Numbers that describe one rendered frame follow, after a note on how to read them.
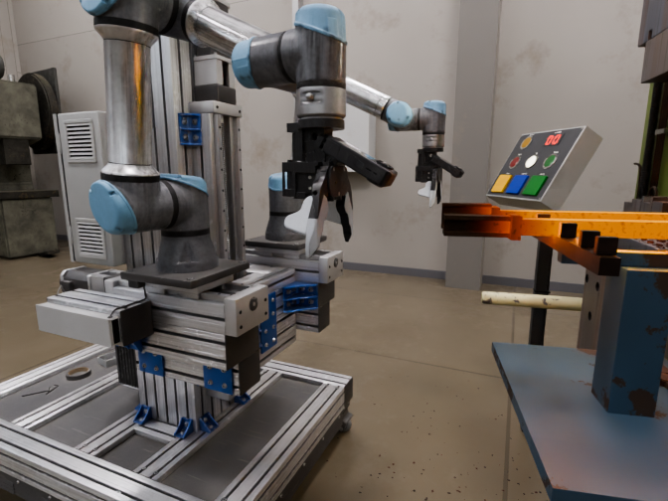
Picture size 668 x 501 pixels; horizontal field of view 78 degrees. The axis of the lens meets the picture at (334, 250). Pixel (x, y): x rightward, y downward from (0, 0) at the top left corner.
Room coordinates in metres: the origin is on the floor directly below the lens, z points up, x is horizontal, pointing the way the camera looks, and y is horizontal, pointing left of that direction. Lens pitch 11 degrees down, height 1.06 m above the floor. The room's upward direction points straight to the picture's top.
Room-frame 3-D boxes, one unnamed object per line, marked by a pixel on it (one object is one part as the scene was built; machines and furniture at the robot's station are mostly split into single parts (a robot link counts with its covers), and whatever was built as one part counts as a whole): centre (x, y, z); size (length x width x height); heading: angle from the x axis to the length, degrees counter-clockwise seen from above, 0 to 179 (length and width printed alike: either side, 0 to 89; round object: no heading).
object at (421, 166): (1.48, -0.34, 1.07); 0.09 x 0.08 x 0.12; 66
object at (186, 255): (1.03, 0.37, 0.87); 0.15 x 0.15 x 0.10
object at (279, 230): (1.49, 0.17, 0.87); 0.15 x 0.15 x 0.10
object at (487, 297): (1.34, -0.73, 0.62); 0.44 x 0.05 x 0.05; 75
